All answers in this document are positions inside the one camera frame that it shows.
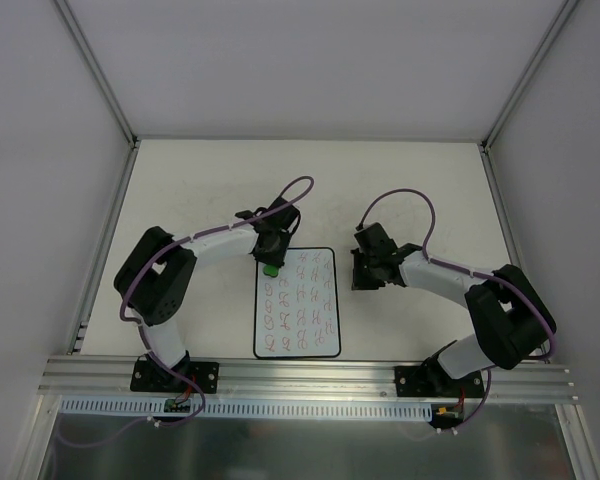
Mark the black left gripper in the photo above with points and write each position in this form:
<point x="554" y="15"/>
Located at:
<point x="271" y="252"/>

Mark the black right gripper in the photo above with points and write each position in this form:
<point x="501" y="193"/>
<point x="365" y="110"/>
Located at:
<point x="362" y="270"/>

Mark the green whiteboard eraser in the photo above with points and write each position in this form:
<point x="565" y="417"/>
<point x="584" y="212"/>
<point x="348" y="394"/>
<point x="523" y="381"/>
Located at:
<point x="271" y="271"/>

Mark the small black-framed whiteboard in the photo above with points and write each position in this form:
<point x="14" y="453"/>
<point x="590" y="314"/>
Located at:
<point x="297" y="313"/>

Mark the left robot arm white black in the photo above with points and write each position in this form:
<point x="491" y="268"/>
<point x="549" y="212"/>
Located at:
<point x="155" y="277"/>

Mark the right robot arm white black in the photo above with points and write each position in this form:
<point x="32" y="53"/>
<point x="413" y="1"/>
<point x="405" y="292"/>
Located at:
<point x="509" y="319"/>

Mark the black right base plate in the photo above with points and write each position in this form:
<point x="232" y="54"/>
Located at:
<point x="422" y="381"/>

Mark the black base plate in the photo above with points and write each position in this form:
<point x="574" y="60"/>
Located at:
<point x="422" y="381"/>
<point x="149" y="377"/>

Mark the white slotted cable duct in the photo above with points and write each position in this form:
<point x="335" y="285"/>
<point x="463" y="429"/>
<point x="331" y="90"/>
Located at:
<point x="234" y="408"/>

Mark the right aluminium frame post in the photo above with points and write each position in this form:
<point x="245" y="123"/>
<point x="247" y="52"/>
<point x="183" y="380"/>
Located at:
<point x="555" y="28"/>

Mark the aluminium frame post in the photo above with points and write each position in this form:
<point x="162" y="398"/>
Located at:
<point x="80" y="40"/>
<point x="555" y="28"/>

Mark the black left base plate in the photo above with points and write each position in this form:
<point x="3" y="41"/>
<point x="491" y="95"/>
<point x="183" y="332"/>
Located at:
<point x="149" y="377"/>

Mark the left aluminium frame post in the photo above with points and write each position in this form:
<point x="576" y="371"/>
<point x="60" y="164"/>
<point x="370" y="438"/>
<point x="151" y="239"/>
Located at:
<point x="80" y="40"/>

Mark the aluminium mounting rail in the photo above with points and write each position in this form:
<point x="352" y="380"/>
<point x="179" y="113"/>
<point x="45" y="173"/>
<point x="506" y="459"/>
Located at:
<point x="529" y="383"/>

